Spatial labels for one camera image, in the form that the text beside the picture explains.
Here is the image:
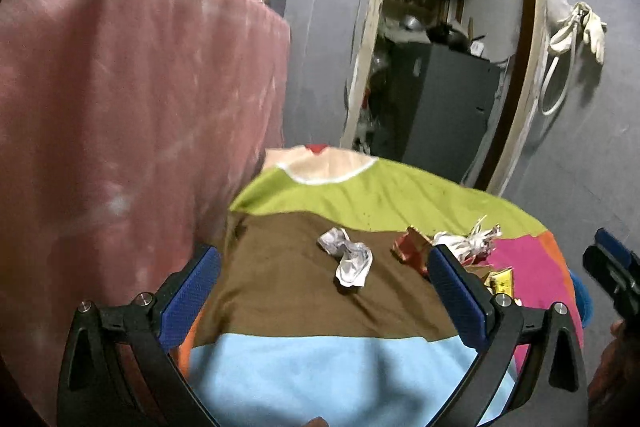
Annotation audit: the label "red brown wrapper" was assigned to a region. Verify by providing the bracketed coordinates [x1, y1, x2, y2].
[390, 227, 433, 279]

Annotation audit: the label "multicolour patchwork cloth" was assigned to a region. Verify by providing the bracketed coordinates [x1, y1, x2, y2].
[178, 146, 576, 426]

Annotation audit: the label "pink checked cloth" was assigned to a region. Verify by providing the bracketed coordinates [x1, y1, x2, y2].
[1, 0, 291, 421]

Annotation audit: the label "white rubber gloves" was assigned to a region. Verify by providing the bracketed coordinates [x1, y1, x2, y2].
[549, 2, 606, 65]

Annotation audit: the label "blue plastic bucket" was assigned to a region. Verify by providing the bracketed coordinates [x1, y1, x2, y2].
[570, 271, 593, 329]

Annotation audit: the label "white paper ball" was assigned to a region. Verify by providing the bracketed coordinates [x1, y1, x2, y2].
[317, 228, 373, 288]

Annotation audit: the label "dark grey cabinet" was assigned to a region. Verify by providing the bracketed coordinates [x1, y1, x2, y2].
[371, 42, 501, 183]

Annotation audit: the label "white green wrapper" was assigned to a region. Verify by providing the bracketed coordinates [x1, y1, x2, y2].
[433, 216, 502, 265]

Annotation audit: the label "black wok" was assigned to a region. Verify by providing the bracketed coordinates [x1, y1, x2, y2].
[426, 23, 484, 54]

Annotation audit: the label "person's right hand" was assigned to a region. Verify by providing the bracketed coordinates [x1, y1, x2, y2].
[588, 320, 639, 427]

